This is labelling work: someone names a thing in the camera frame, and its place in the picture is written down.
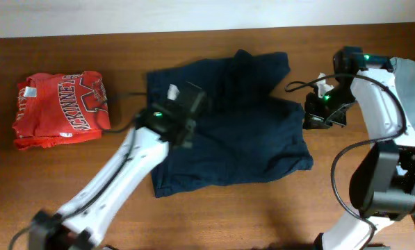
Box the navy blue shorts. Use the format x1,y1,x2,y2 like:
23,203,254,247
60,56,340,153
146,50,314,198

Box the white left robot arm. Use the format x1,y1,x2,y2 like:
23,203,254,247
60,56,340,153
28,82,207,250

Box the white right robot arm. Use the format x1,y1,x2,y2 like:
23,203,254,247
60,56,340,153
303,47,415,249

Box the folded red t-shirt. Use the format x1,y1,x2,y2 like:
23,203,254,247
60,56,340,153
13,71,111,150

